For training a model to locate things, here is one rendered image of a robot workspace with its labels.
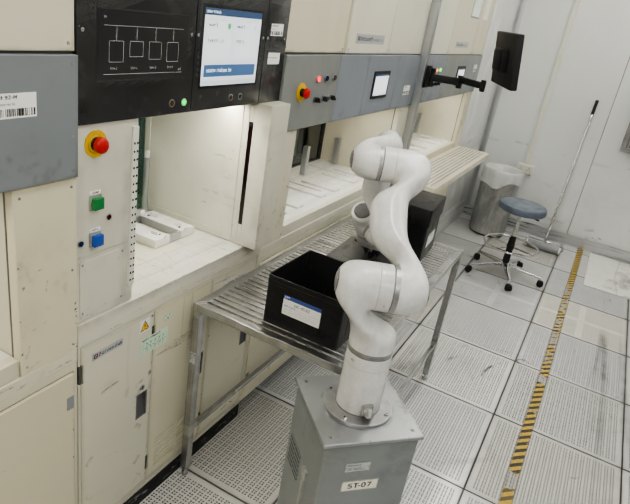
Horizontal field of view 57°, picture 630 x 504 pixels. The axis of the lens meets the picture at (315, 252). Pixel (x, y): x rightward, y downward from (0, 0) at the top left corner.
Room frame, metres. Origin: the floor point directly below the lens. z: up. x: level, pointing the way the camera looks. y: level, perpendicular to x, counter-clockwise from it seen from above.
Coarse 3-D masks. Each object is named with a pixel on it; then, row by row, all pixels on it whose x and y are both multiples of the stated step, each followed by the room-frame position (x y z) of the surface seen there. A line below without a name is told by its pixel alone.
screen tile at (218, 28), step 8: (208, 24) 1.69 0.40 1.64; (216, 24) 1.72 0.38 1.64; (224, 24) 1.75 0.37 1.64; (232, 24) 1.79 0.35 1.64; (208, 32) 1.69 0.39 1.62; (216, 32) 1.72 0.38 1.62; (224, 32) 1.76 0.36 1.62; (232, 32) 1.79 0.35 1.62; (208, 48) 1.69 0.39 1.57; (216, 48) 1.73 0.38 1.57; (224, 48) 1.76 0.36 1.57; (208, 56) 1.70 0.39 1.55; (216, 56) 1.73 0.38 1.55; (224, 56) 1.77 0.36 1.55
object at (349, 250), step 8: (352, 240) 2.24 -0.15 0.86; (336, 248) 2.13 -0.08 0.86; (344, 248) 2.14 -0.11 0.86; (352, 248) 2.16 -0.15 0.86; (360, 248) 2.17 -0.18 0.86; (336, 256) 2.05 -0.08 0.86; (344, 256) 2.06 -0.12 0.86; (352, 256) 2.07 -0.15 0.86; (360, 256) 2.09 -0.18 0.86; (368, 256) 2.09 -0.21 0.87; (384, 256) 2.13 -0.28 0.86
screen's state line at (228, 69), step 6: (204, 66) 1.68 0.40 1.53; (210, 66) 1.71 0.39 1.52; (216, 66) 1.73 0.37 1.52; (222, 66) 1.76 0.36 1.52; (228, 66) 1.79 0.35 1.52; (234, 66) 1.82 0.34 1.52; (240, 66) 1.85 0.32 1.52; (246, 66) 1.88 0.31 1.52; (252, 66) 1.91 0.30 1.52; (204, 72) 1.69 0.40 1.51; (210, 72) 1.71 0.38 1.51; (216, 72) 1.74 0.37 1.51; (222, 72) 1.76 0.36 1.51; (228, 72) 1.79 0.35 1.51; (234, 72) 1.82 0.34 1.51; (240, 72) 1.85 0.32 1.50; (246, 72) 1.88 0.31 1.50; (252, 72) 1.91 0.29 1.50
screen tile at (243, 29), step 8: (240, 24) 1.83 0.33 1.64; (248, 24) 1.86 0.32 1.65; (256, 24) 1.90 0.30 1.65; (240, 32) 1.83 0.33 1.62; (248, 32) 1.87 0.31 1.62; (256, 32) 1.91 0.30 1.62; (256, 40) 1.91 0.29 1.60; (240, 48) 1.84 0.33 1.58; (248, 48) 1.88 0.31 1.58; (240, 56) 1.84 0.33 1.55; (248, 56) 1.88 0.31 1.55
